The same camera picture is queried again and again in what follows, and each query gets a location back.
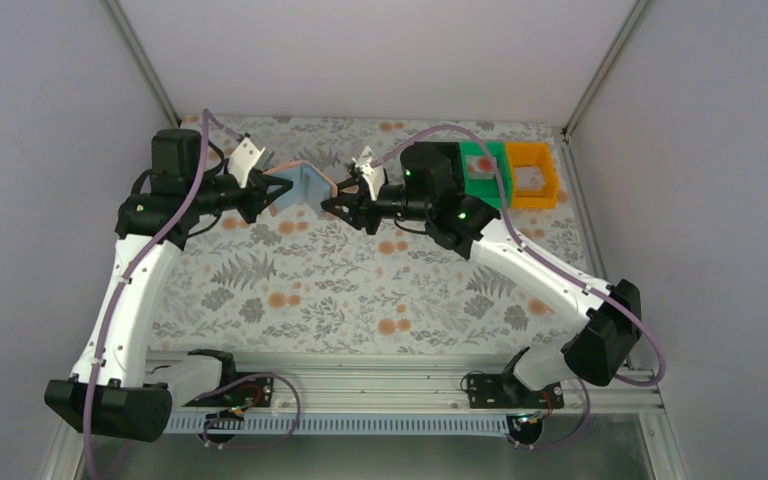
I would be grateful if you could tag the aluminium mounting rail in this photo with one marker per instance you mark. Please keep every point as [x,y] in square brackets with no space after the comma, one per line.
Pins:
[410,384]

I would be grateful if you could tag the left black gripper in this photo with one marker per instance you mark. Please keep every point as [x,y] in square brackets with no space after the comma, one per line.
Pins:
[250,199]

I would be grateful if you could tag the floral table mat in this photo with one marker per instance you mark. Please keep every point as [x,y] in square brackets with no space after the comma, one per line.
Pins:
[301,281]

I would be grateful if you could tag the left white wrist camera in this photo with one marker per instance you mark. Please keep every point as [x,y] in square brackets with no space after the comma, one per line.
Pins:
[245,158]

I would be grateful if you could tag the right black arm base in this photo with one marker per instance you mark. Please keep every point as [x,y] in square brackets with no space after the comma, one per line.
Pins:
[503,391]

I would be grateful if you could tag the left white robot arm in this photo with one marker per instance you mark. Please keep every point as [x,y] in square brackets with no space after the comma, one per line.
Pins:
[108,391]

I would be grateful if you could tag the white card in orange bin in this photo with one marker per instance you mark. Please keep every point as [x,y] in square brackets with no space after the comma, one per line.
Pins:
[528,178]

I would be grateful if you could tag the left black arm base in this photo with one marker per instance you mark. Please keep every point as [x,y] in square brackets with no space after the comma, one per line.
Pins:
[225,394]

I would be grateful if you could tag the green plastic bin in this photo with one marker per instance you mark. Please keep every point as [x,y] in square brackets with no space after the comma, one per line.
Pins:
[487,190]

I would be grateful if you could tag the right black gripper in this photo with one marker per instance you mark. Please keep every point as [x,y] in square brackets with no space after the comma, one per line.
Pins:
[364,203]

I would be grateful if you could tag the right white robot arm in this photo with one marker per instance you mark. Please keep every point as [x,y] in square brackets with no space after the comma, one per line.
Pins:
[432,192]

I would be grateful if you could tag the orange leather card holder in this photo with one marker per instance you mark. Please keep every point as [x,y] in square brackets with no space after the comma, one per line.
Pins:
[310,186]

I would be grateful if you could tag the white red card in green bin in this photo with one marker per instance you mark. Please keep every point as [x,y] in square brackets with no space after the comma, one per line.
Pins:
[479,167]

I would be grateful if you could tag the orange plastic bin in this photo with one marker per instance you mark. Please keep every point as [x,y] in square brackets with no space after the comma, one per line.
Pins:
[533,154]

